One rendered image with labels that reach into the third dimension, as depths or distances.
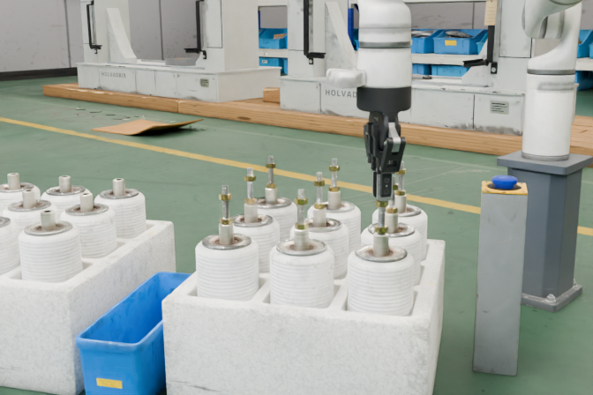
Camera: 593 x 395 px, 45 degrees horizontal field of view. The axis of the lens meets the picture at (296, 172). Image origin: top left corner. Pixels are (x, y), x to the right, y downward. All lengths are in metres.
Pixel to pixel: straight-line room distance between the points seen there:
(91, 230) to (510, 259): 0.71
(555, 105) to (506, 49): 1.77
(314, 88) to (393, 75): 2.86
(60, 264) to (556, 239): 0.94
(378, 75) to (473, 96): 2.33
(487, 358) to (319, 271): 0.37
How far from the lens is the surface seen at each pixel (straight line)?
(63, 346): 1.20
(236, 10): 4.46
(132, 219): 1.40
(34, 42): 7.75
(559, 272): 1.55
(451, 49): 6.40
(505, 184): 1.18
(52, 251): 1.20
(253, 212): 1.19
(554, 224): 1.51
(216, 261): 1.06
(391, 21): 0.95
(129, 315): 1.28
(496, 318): 1.23
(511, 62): 3.25
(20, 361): 1.26
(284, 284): 1.04
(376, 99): 0.95
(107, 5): 5.57
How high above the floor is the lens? 0.59
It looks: 12 degrees down
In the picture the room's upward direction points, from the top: 1 degrees counter-clockwise
